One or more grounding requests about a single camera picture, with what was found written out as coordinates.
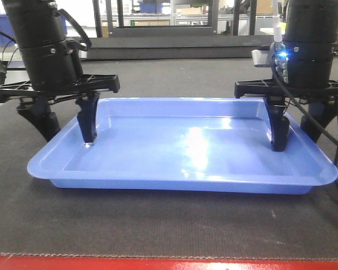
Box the blue storage crate background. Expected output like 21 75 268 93
0 13 15 47

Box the blue plastic tray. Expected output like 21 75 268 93
27 98 338 195

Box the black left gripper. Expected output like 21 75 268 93
0 74 120 143

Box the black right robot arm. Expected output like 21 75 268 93
234 1 338 151

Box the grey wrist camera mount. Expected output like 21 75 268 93
251 46 274 68

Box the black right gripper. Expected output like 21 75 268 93
234 79 338 152

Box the black metal frame rack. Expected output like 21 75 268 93
92 1 257 38

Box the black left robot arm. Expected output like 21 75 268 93
0 1 120 143

